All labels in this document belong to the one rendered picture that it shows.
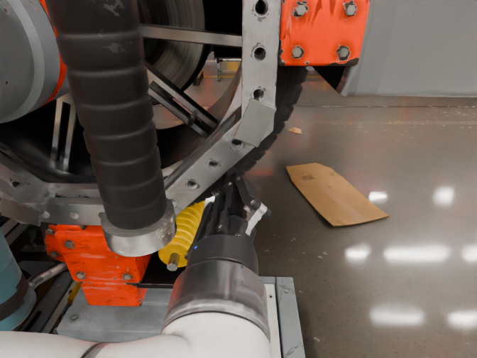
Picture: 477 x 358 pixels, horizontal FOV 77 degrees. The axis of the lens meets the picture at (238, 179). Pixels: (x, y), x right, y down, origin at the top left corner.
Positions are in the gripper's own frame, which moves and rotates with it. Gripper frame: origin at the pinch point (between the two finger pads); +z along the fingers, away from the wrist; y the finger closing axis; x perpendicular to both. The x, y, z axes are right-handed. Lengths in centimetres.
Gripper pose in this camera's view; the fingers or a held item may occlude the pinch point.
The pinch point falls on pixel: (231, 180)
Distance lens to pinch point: 46.6
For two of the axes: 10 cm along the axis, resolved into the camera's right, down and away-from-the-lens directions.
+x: -7.1, -6.2, -3.4
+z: 0.3, -5.1, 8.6
